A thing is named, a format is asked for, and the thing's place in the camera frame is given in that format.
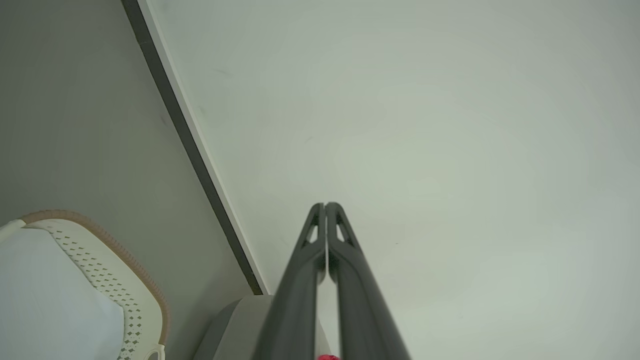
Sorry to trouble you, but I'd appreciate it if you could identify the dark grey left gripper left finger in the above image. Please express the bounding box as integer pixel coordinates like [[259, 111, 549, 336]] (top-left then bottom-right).
[[252, 202, 327, 360]]

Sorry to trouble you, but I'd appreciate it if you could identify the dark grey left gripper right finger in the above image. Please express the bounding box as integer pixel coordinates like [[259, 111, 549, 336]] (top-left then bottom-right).
[[325, 201, 412, 360]]

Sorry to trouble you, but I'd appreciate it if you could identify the white perforated laundry basket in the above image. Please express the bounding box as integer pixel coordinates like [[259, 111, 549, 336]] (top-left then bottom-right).
[[0, 210, 171, 360]]

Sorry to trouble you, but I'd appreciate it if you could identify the white clothing item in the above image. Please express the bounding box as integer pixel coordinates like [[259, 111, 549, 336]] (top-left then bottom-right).
[[0, 227, 126, 360]]

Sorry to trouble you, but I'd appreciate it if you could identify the grey fabric sofa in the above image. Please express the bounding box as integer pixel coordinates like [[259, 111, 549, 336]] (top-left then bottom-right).
[[193, 294, 332, 360]]

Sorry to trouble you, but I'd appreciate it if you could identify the dark wall baseboard strip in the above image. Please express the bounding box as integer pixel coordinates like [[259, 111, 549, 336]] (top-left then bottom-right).
[[121, 0, 269, 296]]

